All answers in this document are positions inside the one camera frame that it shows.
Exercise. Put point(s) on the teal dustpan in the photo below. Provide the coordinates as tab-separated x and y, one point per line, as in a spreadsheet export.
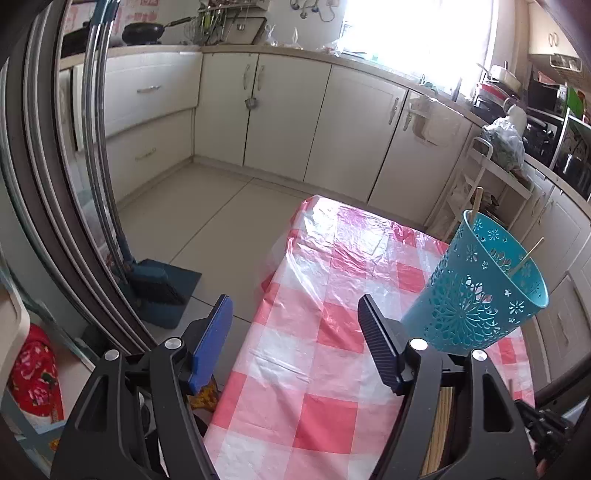
180	286

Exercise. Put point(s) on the white kitchen trolley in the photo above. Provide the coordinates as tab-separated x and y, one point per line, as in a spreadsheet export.
461	194

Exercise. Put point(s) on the stack of red cookware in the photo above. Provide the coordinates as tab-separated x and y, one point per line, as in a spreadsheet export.
494	90

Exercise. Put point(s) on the bright kitchen window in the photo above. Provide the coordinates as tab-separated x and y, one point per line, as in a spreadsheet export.
415	32

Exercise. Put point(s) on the wall utensil rack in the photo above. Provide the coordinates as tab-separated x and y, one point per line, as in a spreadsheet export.
231	21

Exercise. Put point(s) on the orange patterned cloth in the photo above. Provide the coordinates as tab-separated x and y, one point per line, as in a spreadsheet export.
205	397

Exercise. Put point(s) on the black frying pan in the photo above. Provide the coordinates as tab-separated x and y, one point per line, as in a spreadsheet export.
143	32

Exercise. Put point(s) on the teal perforated plastic basket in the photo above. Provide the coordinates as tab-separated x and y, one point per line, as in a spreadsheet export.
471	304

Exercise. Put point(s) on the bundle of wooden chopsticks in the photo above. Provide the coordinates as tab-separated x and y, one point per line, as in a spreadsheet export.
443	429

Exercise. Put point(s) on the white jug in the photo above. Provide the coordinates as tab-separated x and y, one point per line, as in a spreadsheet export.
518	117

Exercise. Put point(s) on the red floral cloth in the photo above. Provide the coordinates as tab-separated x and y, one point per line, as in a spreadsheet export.
37	374

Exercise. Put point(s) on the black countertop oven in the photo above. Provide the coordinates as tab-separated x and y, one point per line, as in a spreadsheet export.
545	115

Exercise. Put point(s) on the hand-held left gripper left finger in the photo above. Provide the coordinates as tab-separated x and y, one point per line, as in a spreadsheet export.
216	344

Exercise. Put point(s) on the light wooden chopstick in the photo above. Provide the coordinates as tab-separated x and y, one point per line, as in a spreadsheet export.
476	203
527	257

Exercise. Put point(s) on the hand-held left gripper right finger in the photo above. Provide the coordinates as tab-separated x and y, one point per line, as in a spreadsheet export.
376	344

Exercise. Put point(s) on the stainless steel refrigerator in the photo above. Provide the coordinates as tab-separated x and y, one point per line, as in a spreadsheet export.
41	184

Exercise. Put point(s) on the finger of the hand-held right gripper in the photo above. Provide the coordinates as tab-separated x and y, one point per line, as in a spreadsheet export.
549	429

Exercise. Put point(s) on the white hanging door bin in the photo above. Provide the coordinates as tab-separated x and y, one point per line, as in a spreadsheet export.
427	120

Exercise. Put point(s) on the cream kitchen cabinets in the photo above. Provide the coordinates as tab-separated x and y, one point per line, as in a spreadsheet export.
286	115

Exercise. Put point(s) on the cream upper cabinet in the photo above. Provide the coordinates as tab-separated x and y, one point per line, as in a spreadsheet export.
551	27

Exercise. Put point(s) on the red white checkered tablecloth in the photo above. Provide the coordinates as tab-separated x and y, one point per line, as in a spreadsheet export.
323	369

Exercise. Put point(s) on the plastic bag of greens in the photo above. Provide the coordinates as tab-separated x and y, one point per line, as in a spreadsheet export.
505	143

